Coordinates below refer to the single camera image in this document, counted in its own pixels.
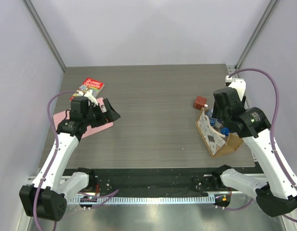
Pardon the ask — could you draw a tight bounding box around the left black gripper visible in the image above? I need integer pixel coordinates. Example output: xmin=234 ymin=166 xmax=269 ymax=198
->
xmin=83 ymin=99 xmax=120 ymax=128

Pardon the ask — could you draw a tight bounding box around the Pocari Sweat bottle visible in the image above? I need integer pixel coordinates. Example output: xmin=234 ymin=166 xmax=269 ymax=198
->
xmin=220 ymin=127 xmax=231 ymax=137
xmin=207 ymin=109 xmax=222 ymax=129

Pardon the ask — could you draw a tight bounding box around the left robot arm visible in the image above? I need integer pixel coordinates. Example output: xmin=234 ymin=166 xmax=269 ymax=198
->
xmin=19 ymin=96 xmax=120 ymax=221

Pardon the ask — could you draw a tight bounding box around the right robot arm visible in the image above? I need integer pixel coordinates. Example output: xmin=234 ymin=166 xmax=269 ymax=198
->
xmin=211 ymin=87 xmax=297 ymax=217

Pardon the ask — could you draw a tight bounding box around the cat print canvas bag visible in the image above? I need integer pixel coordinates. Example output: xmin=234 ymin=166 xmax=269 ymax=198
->
xmin=195 ymin=108 xmax=243 ymax=158

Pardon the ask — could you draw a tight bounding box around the red cube power adapter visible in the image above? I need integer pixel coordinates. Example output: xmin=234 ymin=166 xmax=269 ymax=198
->
xmin=193 ymin=96 xmax=208 ymax=110

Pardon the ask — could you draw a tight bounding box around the red children's book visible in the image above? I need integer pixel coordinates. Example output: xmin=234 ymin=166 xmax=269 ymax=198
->
xmin=69 ymin=77 xmax=104 ymax=101

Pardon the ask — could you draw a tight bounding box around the pink clipboard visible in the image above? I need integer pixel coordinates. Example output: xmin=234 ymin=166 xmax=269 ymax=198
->
xmin=53 ymin=98 xmax=114 ymax=140

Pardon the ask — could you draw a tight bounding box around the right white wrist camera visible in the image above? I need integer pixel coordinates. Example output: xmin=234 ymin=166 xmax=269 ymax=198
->
xmin=225 ymin=75 xmax=246 ymax=101

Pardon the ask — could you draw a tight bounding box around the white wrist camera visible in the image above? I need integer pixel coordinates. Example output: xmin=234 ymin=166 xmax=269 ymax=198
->
xmin=84 ymin=90 xmax=98 ymax=106
xmin=225 ymin=75 xmax=246 ymax=101

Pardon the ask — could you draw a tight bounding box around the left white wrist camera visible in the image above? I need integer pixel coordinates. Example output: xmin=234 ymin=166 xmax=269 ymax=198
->
xmin=84 ymin=90 xmax=98 ymax=106

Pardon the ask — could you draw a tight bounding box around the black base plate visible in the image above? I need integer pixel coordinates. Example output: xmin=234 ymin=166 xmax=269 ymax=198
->
xmin=61 ymin=167 xmax=262 ymax=199

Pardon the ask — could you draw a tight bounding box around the slotted cable duct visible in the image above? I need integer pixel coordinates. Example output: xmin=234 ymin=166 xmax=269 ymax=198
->
xmin=68 ymin=194 xmax=215 ymax=205

